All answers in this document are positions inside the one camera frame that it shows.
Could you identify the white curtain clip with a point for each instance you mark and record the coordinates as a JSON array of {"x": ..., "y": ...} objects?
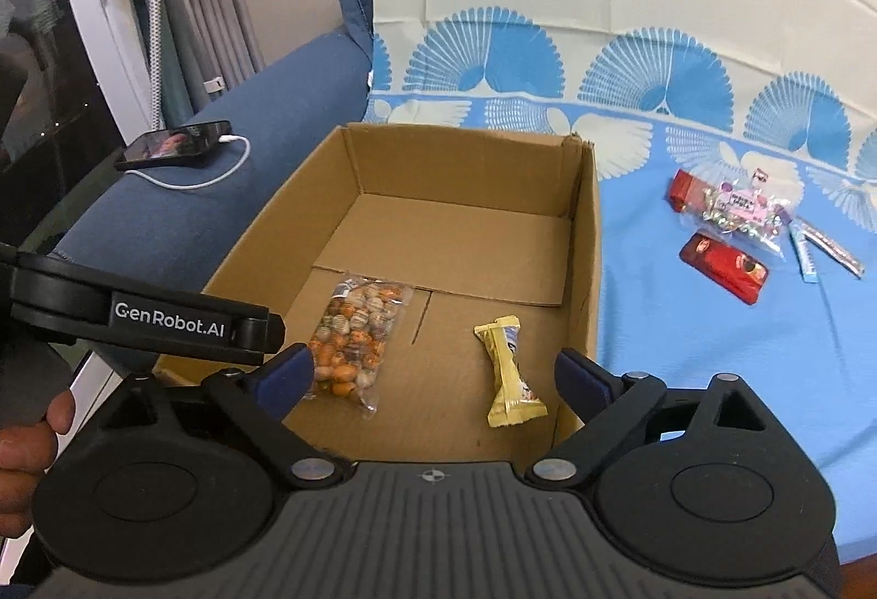
[{"x": 215, "y": 84}]

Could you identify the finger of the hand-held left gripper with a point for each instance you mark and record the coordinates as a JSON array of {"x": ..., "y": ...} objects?
[{"x": 259, "y": 339}]

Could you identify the brown cardboard box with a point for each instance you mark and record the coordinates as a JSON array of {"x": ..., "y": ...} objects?
[{"x": 452, "y": 215}]

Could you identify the glass door white frame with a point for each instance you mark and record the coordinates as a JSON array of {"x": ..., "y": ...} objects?
[{"x": 41, "y": 92}]

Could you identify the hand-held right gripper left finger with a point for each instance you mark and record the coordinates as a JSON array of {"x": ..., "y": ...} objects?
[{"x": 291, "y": 376}]

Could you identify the bag of orange candy balls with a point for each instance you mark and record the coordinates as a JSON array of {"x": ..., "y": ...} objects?
[{"x": 353, "y": 335}]

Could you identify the blue sofa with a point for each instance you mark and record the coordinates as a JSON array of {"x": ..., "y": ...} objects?
[{"x": 288, "y": 92}]

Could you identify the blue stick sachet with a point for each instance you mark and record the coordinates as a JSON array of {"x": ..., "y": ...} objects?
[{"x": 803, "y": 253}]

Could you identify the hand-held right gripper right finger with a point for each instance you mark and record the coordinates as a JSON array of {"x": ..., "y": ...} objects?
[{"x": 579, "y": 380}]

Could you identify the silver stick sachet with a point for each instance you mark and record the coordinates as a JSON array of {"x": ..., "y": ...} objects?
[{"x": 832, "y": 246}]

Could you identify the person's left hand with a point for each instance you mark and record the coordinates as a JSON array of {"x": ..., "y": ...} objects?
[{"x": 24, "y": 469}]

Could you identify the clear bag of foil candies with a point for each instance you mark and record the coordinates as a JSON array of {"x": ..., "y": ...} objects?
[{"x": 747, "y": 212}]

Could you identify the small red snack packet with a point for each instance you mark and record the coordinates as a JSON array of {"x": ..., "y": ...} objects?
[{"x": 686, "y": 191}]

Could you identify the red chocolate bar packet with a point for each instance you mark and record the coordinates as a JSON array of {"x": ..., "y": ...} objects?
[{"x": 723, "y": 267}]

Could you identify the yellow wrapped candy bar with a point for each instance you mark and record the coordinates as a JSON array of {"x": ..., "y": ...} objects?
[{"x": 510, "y": 376}]

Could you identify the black smartphone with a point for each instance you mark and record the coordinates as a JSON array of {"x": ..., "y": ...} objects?
[{"x": 171, "y": 145}]

